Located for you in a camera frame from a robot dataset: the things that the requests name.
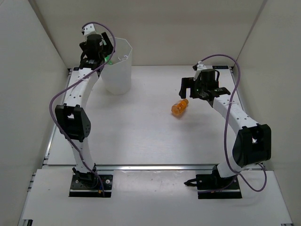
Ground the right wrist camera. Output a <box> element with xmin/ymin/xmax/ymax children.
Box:
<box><xmin>192</xmin><ymin>61</ymin><xmax>207</xmax><ymax>80</ymax></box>

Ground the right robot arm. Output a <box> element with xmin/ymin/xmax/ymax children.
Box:
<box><xmin>179</xmin><ymin>69</ymin><xmax>271</xmax><ymax>188</ymax></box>

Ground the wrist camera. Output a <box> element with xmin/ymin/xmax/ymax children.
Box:
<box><xmin>192</xmin><ymin>61</ymin><xmax>207</xmax><ymax>80</ymax></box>
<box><xmin>81</xmin><ymin>23</ymin><xmax>97</xmax><ymax>37</ymax></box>

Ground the white plastic bin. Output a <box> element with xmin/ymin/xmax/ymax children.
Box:
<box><xmin>101</xmin><ymin>38</ymin><xmax>133</xmax><ymax>95</ymax></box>

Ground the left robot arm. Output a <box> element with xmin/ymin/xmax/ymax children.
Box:
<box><xmin>55</xmin><ymin>32</ymin><xmax>113</xmax><ymax>188</ymax></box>

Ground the green plastic bottle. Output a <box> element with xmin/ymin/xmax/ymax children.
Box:
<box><xmin>105</xmin><ymin>55</ymin><xmax>112</xmax><ymax>65</ymax></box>

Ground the orange plastic bottle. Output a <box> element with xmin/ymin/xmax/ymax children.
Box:
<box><xmin>171</xmin><ymin>99</ymin><xmax>189</xmax><ymax>117</ymax></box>

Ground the clear bottle blue label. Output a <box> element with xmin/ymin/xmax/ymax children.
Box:
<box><xmin>118</xmin><ymin>55</ymin><xmax>128</xmax><ymax>61</ymax></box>

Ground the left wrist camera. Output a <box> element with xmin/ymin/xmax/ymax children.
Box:
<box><xmin>81</xmin><ymin>23</ymin><xmax>97</xmax><ymax>37</ymax></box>

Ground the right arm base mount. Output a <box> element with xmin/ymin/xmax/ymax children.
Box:
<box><xmin>184</xmin><ymin>166</ymin><xmax>242</xmax><ymax>200</ymax></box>

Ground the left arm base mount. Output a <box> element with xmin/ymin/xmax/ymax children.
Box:
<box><xmin>69</xmin><ymin>167</ymin><xmax>113</xmax><ymax>198</ymax></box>

